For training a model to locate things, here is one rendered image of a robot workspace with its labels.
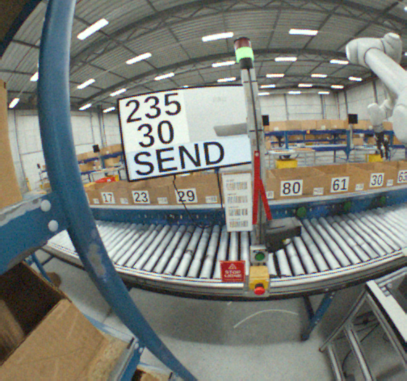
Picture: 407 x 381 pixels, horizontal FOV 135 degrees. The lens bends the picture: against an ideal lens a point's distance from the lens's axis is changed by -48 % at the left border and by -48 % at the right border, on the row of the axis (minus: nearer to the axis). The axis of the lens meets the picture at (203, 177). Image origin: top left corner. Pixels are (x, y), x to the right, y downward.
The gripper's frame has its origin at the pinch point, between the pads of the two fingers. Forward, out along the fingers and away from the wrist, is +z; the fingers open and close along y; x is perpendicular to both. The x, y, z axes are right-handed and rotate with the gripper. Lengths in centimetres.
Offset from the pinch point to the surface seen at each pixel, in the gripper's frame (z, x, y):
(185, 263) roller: -15, -158, 49
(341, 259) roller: 14, -81, 52
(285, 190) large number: -13, -93, 2
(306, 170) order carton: -8, -65, -28
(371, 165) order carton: 19.4, 7.7, -28.4
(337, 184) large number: 2, -53, 1
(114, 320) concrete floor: 27, -257, 67
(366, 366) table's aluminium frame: 45, -86, 99
